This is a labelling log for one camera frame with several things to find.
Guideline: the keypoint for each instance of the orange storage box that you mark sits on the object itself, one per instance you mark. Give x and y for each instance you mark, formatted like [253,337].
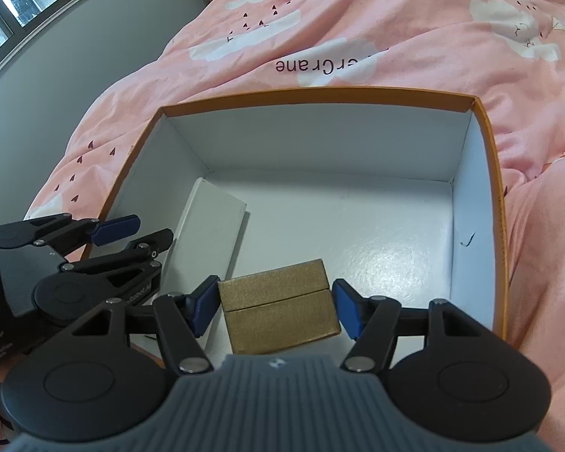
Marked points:
[358,226]

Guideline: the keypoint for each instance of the gold cardboard box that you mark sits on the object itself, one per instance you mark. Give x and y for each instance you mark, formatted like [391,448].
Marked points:
[278,310]

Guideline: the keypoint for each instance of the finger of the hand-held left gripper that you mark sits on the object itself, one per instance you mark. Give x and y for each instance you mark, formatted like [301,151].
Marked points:
[115,228]
[143,247]

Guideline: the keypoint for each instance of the white flat box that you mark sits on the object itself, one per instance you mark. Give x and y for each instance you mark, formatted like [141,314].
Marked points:
[207,226]

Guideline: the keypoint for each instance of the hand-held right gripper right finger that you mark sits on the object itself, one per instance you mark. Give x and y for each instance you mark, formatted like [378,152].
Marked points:
[347,310]

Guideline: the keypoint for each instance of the pink printed blanket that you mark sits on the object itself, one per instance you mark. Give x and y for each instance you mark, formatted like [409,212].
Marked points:
[358,23]

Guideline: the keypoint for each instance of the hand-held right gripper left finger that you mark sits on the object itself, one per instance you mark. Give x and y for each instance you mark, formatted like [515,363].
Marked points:
[202,308]

